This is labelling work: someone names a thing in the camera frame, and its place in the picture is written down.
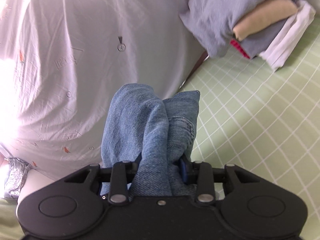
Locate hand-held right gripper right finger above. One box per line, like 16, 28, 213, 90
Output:
178, 154, 253, 203

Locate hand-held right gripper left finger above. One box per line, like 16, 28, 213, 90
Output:
65, 154, 142, 203

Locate blue denim jeans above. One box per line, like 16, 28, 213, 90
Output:
100, 84, 201, 203

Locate green checked mat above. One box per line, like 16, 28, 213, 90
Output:
0, 17, 320, 240

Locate crumpled silver foil bag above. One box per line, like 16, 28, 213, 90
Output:
4, 157, 32, 200

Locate white carrot printed cloth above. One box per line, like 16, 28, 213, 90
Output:
0, 0, 208, 180

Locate red knitted garment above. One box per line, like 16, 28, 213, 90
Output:
230, 39, 250, 59

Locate grey folded garment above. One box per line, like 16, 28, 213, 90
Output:
241, 17, 290, 58

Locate white folded garment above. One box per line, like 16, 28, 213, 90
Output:
259, 0, 317, 72

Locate light grey folded sweater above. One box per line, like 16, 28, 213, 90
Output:
179, 0, 304, 58

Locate beige folded garment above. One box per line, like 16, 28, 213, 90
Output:
232, 0, 299, 41

